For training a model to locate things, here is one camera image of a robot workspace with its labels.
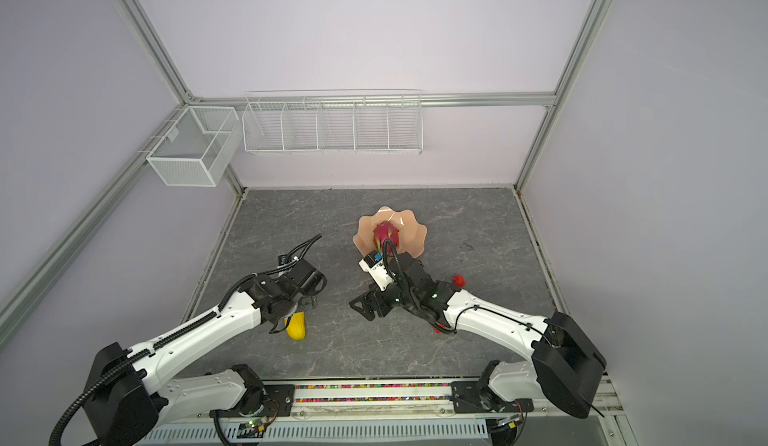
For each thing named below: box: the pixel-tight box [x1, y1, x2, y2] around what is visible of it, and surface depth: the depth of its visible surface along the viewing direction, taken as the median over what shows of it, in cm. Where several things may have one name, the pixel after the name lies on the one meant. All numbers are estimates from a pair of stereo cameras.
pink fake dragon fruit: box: [373, 220, 400, 253], surface depth 98 cm
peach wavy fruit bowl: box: [353, 206, 428, 259], surface depth 107 cm
